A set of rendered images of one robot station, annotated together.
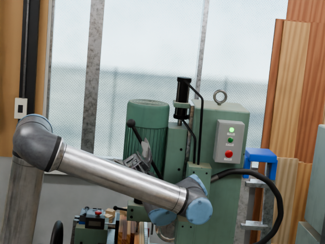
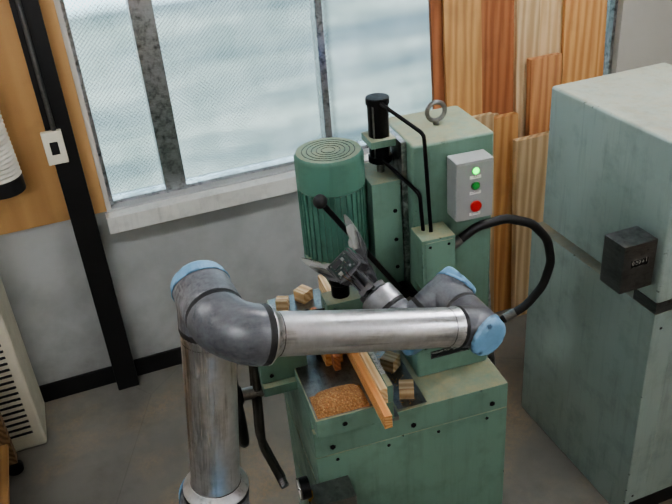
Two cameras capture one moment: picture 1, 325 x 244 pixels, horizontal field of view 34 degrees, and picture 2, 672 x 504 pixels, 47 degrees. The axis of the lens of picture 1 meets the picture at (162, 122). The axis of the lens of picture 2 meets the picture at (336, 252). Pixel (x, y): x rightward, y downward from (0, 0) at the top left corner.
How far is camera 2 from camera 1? 70 cm
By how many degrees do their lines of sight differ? 22
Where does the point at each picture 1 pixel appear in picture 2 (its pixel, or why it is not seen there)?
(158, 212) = not seen: hidden behind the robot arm
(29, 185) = (223, 375)
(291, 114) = (470, 45)
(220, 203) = (465, 269)
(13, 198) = (203, 398)
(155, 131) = (353, 197)
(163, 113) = (359, 165)
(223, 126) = (463, 169)
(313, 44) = not seen: outside the picture
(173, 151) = (384, 217)
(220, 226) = not seen: hidden behind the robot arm
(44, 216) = (139, 288)
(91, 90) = (156, 84)
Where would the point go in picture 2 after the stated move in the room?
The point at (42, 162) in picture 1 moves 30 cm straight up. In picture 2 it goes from (258, 360) to (234, 212)
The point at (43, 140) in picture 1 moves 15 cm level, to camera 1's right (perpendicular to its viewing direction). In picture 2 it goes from (250, 327) to (332, 311)
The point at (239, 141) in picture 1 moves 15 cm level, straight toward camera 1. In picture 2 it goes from (488, 184) to (504, 211)
